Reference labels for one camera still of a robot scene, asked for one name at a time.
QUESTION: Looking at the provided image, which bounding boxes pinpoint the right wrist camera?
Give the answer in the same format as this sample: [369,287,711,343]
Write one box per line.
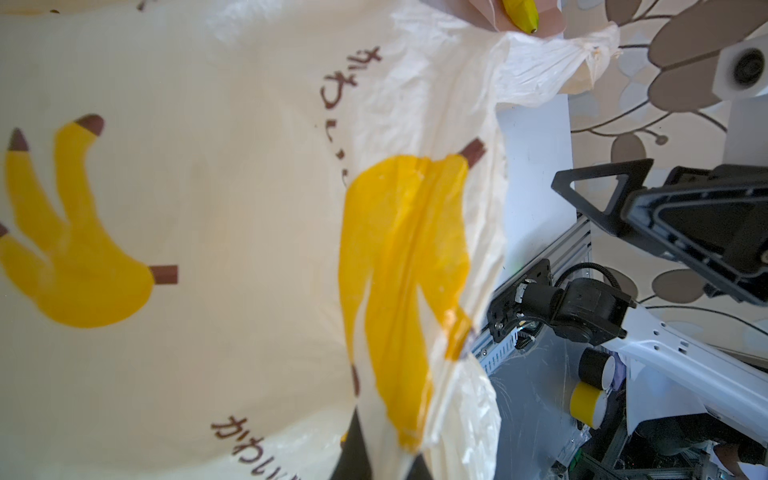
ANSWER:
[712,35,767,101]

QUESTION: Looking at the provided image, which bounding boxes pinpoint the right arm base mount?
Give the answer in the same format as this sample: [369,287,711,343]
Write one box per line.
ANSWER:
[486,259,552,343]

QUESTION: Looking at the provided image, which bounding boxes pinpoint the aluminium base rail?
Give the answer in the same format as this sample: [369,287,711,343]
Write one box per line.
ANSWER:
[472,216,591,375]

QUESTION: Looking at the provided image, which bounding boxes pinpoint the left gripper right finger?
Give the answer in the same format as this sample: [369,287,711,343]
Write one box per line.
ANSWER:
[406,454,433,480]

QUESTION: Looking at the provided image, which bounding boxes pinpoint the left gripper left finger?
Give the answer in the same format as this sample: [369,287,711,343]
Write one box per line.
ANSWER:
[330,411,372,480]

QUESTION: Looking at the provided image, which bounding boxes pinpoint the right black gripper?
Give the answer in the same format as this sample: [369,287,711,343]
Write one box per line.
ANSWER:
[551,159,767,306]

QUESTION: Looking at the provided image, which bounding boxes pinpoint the black yellow tape rolls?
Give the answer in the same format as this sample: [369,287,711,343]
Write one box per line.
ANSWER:
[569,349,616,429]

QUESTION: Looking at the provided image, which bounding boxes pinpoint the banana print plastic bag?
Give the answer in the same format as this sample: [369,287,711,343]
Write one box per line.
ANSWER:
[1,1,619,479]

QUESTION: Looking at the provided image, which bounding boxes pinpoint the green yellow pepper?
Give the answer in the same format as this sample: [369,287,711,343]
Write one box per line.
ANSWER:
[502,0,540,34]

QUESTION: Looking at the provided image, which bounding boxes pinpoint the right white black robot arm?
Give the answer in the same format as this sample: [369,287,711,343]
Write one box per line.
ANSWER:
[512,159,767,442]

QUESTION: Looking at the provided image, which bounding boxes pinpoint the pink wavy fruit plate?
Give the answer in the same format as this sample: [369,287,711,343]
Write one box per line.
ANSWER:
[419,0,566,40]

